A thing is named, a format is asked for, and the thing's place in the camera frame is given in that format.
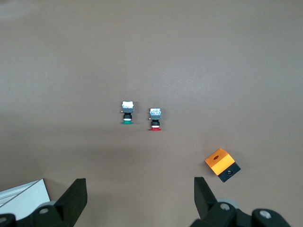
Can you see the red mushroom push button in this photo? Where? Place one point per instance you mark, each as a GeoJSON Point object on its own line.
{"type": "Point", "coordinates": [155, 117]}

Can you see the yellow black button enclosure box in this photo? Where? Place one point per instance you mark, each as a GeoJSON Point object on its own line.
{"type": "Point", "coordinates": [221, 163]}

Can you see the green mushroom push button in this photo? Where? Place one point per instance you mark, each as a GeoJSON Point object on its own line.
{"type": "Point", "coordinates": [127, 110]}

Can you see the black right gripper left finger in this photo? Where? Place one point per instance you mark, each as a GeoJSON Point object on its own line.
{"type": "Point", "coordinates": [71, 201]}

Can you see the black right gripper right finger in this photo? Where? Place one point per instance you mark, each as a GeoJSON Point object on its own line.
{"type": "Point", "coordinates": [206, 205]}

